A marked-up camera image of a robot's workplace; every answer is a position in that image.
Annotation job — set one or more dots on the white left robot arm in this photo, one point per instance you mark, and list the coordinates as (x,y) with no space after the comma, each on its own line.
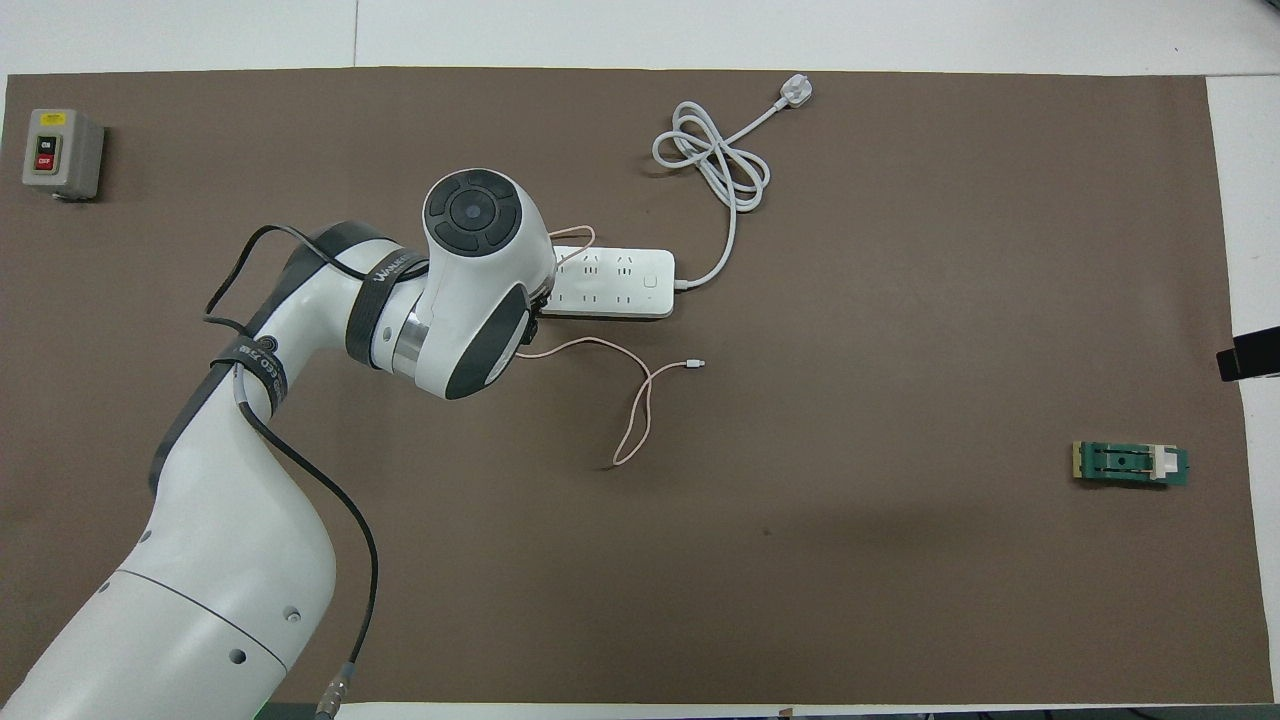
(220,540)

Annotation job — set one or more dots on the green knife switch block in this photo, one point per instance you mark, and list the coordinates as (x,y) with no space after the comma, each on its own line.
(1130,463)

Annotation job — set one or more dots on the white power strip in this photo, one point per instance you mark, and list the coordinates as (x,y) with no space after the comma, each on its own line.
(620,285)

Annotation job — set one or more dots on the brown table mat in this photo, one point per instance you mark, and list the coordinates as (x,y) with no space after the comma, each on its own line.
(800,560)

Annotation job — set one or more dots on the grey push button box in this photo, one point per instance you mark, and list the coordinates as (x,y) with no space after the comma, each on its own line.
(62,152)

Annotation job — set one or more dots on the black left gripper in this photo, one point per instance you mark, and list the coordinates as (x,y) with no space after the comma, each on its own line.
(543,302)

